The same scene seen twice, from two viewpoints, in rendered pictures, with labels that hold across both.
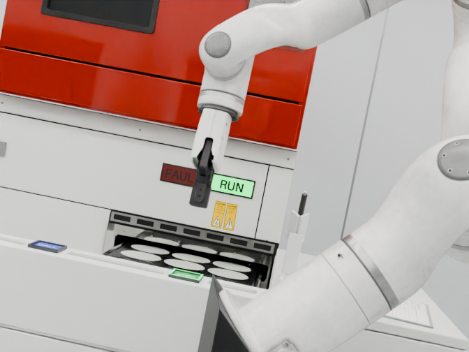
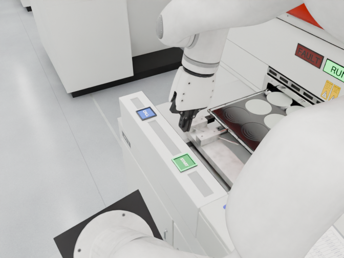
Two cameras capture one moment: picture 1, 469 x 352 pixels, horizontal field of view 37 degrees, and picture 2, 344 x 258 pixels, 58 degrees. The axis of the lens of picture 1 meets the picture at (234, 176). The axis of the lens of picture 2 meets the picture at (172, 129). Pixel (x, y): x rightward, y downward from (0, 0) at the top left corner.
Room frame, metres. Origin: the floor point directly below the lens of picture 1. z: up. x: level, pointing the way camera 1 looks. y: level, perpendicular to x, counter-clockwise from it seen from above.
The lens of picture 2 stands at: (0.89, -0.45, 1.62)
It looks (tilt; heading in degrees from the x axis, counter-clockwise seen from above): 41 degrees down; 57
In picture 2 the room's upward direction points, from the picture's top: straight up
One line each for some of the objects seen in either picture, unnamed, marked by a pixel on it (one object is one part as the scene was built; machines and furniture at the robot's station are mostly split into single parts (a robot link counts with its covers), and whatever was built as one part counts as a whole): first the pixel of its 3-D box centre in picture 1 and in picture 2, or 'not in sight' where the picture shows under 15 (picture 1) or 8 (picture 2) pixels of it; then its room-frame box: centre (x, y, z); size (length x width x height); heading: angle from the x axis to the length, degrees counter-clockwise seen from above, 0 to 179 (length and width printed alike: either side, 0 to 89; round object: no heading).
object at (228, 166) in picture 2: not in sight; (219, 156); (1.43, 0.08, 0.87); 0.36 x 0.08 x 0.03; 86
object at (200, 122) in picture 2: not in sight; (195, 123); (1.44, 0.24, 0.89); 0.08 x 0.03 x 0.03; 176
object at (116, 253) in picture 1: (183, 265); (277, 122); (1.69, 0.08, 0.90); 0.34 x 0.34 x 0.01; 86
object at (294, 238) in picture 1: (294, 241); not in sight; (1.50, -0.15, 1.03); 0.06 x 0.04 x 0.13; 176
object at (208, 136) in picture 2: not in sight; (208, 136); (1.43, 0.16, 0.89); 0.08 x 0.03 x 0.03; 176
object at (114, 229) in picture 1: (186, 256); (302, 109); (1.84, 0.08, 0.89); 0.44 x 0.02 x 0.10; 86
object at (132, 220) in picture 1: (191, 232); (308, 95); (1.84, 0.08, 0.96); 0.44 x 0.01 x 0.02; 86
